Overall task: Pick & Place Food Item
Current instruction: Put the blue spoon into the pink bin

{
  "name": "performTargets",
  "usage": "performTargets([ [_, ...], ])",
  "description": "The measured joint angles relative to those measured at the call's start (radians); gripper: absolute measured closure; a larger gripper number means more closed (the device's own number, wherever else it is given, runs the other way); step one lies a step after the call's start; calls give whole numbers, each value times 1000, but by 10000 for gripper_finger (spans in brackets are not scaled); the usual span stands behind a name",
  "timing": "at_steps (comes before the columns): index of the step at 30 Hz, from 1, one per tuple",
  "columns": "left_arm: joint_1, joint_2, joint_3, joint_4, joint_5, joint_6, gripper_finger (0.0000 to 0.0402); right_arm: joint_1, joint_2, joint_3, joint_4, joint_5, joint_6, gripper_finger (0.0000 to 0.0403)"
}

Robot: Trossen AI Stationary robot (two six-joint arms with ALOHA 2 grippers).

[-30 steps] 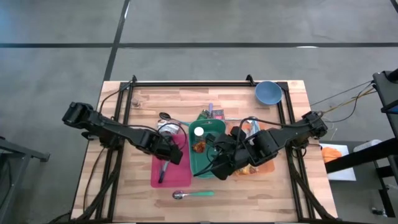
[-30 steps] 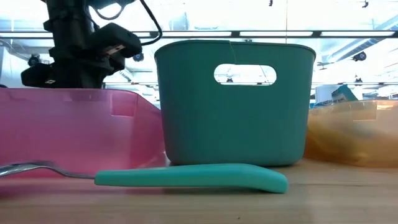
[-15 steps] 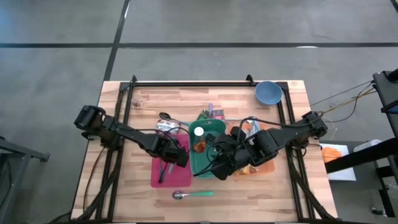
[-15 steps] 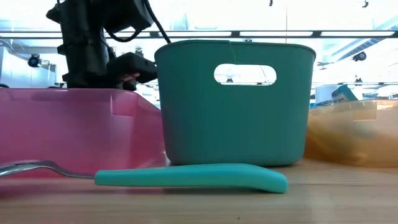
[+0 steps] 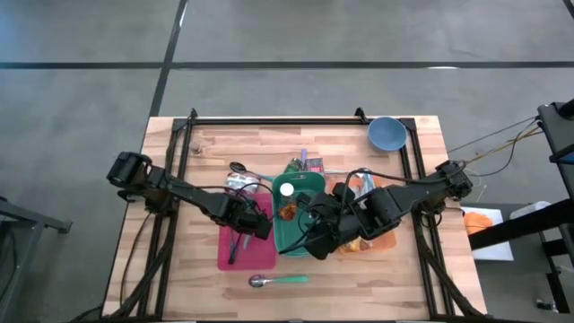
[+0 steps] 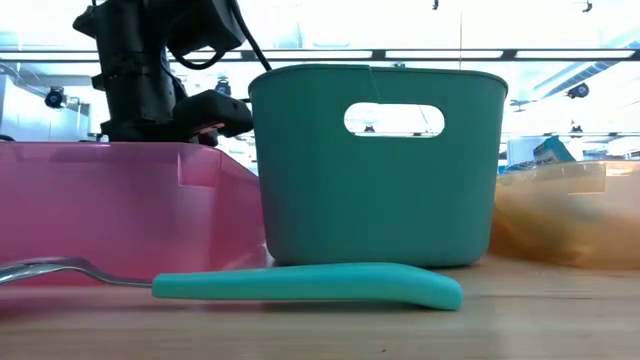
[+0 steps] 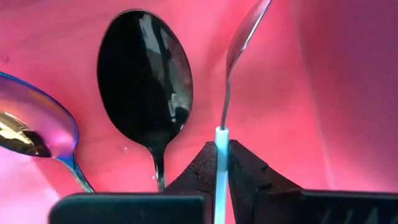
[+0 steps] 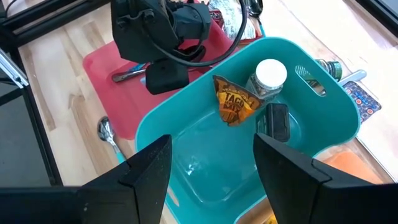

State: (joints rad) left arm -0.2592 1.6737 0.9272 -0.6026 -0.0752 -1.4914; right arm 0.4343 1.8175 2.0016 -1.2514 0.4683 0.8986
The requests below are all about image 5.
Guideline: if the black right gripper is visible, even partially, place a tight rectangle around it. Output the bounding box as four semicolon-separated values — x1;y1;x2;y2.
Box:
296;191;367;262

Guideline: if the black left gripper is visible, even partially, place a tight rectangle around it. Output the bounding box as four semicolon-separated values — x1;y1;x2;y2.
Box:
218;196;264;266

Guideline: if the teal plastic bin with handles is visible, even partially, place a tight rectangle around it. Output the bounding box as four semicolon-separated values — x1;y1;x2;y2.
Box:
271;171;327;258

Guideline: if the yellow red snack packet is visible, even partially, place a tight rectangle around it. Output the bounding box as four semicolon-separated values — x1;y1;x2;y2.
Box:
339;236;373;254

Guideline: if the pink translucent plastic bin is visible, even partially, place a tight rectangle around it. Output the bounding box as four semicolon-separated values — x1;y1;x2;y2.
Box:
217;192;278;272

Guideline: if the brown orange snack packet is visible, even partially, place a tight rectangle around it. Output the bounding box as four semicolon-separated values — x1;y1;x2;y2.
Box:
278;201;298;222

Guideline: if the orange translucent plastic bin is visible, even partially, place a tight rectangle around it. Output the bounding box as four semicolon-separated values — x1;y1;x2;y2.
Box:
329;176;398;255

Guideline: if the blue bowl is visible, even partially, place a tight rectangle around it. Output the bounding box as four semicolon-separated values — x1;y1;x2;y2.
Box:
367;116;409;153

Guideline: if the orange cloth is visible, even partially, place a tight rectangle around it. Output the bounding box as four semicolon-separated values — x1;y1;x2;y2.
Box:
464;211;495;236

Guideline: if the white paper sheet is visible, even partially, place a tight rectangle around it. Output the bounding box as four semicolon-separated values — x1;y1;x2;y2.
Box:
461;205;516;263

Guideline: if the grey metal stand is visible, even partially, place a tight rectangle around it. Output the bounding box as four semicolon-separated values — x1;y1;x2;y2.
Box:
0;191;74;322

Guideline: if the white plastic container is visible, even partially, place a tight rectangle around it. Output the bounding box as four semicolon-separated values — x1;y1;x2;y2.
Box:
509;200;553;222

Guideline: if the black metal stand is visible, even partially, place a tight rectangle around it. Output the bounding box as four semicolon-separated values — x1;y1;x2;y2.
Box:
468;99;574;315

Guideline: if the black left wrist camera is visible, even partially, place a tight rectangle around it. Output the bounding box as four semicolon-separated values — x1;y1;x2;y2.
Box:
253;214;274;241

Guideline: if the spoon with teal handle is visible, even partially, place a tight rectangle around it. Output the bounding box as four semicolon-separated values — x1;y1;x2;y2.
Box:
248;274;310;289

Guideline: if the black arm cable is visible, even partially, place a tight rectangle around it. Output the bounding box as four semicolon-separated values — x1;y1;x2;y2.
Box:
343;167;449;187

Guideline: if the black aluminium table frame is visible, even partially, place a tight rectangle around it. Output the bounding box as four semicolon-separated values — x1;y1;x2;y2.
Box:
134;107;479;322

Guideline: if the black room cable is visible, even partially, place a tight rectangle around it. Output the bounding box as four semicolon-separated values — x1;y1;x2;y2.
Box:
448;115;543;156

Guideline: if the yellow room cable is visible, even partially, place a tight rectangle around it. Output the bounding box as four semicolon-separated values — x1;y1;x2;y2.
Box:
465;125;546;179

